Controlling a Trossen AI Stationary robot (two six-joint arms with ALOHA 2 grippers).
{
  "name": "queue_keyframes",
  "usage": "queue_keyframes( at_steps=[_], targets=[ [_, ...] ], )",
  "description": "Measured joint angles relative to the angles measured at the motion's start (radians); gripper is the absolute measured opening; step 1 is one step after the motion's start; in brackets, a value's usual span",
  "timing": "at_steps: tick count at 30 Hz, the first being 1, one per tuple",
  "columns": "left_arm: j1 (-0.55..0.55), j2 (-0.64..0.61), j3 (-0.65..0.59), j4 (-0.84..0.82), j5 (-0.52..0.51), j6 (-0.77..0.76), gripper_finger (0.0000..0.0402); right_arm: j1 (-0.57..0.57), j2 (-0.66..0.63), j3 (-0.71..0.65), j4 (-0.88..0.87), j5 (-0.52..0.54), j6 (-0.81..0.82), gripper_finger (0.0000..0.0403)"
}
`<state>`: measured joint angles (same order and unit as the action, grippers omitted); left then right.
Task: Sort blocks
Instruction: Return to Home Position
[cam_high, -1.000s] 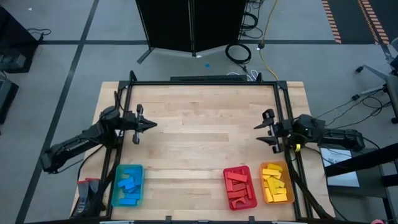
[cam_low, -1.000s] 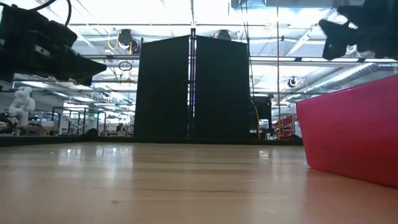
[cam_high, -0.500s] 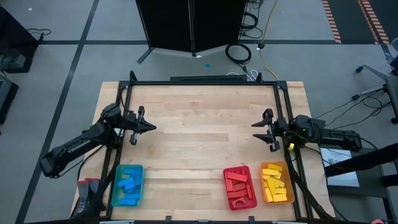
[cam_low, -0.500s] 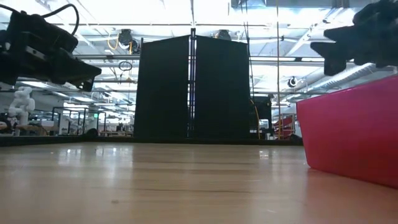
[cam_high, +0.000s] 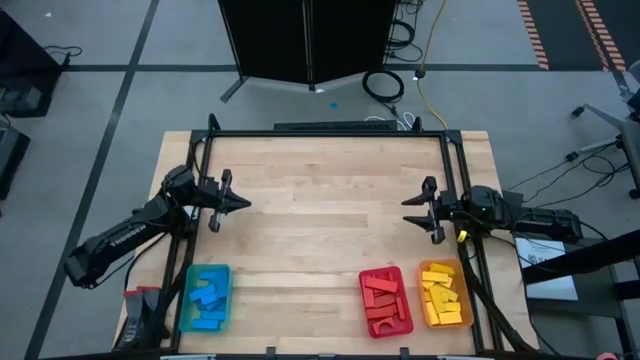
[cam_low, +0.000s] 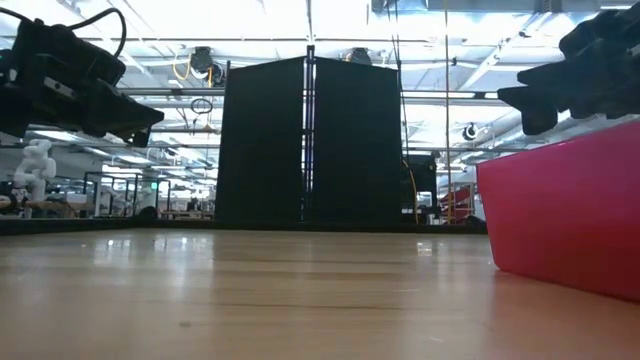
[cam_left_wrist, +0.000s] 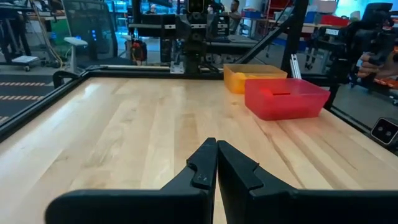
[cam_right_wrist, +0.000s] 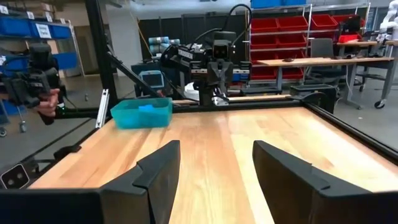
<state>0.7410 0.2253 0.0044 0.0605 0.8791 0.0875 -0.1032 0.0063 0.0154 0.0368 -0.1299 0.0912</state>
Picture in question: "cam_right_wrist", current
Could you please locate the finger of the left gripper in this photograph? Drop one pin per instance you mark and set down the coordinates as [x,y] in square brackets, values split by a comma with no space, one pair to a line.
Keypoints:
[214,73]
[226,73]

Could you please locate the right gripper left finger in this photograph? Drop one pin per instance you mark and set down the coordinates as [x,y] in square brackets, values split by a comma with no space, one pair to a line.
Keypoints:
[93,208]

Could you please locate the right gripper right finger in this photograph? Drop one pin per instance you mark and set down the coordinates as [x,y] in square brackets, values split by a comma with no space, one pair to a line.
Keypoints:
[311,205]

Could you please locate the blue wooden block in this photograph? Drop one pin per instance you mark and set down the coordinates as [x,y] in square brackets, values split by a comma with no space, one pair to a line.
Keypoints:
[146,108]

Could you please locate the green translucent plastic bin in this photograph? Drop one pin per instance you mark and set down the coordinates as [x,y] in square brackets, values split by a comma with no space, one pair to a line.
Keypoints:
[140,119]

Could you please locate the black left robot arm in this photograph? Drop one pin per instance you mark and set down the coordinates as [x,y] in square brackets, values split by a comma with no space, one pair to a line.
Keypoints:
[183,56]

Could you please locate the black room divider panel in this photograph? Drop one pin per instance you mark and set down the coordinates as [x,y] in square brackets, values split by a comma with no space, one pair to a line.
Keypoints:
[186,28]

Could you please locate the grey device with screen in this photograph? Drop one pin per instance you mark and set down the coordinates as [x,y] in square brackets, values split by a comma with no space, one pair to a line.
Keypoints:
[152,79]

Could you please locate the blue grey rolls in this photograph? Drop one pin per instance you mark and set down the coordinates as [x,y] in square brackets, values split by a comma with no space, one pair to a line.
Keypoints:
[160,43]

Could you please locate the red bin shelf rack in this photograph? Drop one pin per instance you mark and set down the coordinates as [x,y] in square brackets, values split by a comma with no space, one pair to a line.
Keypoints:
[280,37]

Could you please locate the wooden workbench on wheels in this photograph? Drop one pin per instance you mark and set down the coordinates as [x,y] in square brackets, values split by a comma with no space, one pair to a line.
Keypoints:
[311,61]

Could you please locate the black office chair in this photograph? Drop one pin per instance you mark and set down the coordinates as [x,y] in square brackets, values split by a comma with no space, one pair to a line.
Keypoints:
[323,49]

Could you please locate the silver aluminium bar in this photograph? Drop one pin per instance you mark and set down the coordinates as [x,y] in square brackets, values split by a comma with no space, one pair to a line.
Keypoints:
[102,107]

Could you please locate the person's hand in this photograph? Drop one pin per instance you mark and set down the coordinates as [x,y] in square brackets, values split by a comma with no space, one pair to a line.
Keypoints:
[48,104]

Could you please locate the red and black machine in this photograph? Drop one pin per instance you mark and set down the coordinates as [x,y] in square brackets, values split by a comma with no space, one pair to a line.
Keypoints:
[349,28]

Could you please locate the long wooden workbench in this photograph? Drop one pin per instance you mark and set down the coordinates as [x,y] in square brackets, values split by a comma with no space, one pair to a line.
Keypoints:
[357,43]

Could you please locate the white humanoid robot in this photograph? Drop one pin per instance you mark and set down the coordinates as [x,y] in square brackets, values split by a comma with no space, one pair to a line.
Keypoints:
[390,18]

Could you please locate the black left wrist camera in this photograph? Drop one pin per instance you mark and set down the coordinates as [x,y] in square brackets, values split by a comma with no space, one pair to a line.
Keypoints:
[221,49]

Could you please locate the black aluminium table frame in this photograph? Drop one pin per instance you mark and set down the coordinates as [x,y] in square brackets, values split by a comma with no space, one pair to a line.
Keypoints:
[248,105]

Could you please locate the black table-level camera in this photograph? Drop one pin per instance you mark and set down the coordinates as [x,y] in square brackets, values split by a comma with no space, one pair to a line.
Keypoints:
[14,176]

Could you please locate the black pedestal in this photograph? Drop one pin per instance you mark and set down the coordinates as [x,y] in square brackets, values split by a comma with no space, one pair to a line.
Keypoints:
[314,90]

